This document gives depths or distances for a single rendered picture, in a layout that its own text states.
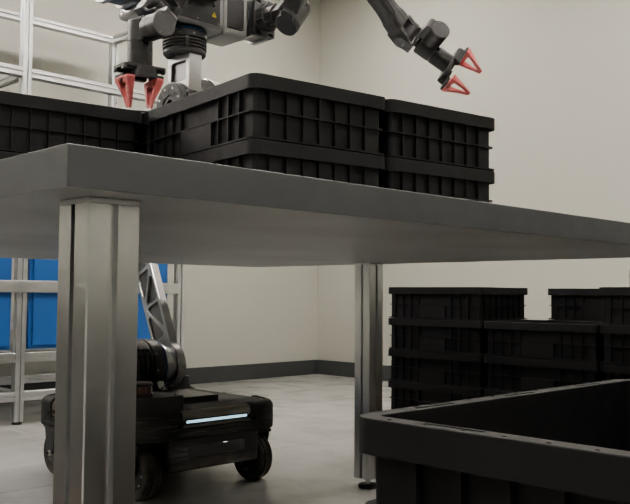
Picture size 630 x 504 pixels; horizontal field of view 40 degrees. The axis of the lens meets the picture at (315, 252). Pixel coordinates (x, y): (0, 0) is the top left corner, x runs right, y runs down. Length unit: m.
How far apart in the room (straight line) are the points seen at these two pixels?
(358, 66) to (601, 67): 1.83
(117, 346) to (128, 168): 0.18
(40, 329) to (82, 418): 3.06
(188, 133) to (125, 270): 0.75
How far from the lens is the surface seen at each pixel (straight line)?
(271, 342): 5.86
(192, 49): 2.67
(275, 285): 5.87
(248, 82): 1.44
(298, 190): 0.97
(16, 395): 3.90
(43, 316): 3.93
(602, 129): 4.93
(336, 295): 6.02
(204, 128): 1.56
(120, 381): 0.89
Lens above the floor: 0.57
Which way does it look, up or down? 3 degrees up
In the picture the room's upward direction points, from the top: straight up
